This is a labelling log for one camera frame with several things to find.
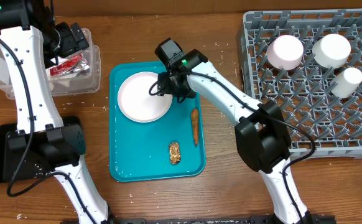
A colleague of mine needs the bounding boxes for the red snack wrapper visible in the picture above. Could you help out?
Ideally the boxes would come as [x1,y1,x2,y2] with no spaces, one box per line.
[49,54,90,77]

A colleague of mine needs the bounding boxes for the pile of white rice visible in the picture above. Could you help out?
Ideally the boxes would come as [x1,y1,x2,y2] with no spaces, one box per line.
[34,164,49,176]

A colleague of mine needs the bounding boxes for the clear plastic bin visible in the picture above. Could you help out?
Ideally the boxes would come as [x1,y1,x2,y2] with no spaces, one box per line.
[0,28,101,100]

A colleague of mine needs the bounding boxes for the black tray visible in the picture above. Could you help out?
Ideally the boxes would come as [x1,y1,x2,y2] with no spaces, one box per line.
[0,116,86,183]

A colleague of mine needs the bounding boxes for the white bowl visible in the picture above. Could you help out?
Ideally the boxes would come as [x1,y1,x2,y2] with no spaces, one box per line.
[312,34,351,68]

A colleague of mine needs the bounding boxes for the brown granola bar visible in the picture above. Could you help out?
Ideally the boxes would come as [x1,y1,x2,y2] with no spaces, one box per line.
[169,142,181,165]

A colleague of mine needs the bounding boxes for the gray dishwasher rack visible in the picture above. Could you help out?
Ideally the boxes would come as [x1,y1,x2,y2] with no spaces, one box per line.
[236,9,362,159]

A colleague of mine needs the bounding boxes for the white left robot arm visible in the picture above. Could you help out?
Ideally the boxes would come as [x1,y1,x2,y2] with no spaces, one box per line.
[0,0,115,223]

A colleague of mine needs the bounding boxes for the white cup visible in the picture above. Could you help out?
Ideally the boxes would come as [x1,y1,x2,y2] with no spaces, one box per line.
[331,67,362,98]

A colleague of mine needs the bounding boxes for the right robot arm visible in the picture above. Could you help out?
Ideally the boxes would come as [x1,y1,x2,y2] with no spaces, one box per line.
[153,39,315,223]

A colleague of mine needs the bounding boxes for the orange carrot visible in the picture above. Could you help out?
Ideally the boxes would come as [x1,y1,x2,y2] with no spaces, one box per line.
[191,109,199,146]

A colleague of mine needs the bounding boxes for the teal plastic tray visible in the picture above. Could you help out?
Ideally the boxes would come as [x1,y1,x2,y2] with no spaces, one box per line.
[109,61,206,182]

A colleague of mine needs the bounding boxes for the white napkin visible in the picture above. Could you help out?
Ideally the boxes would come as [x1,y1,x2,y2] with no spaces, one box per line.
[46,69,78,88]

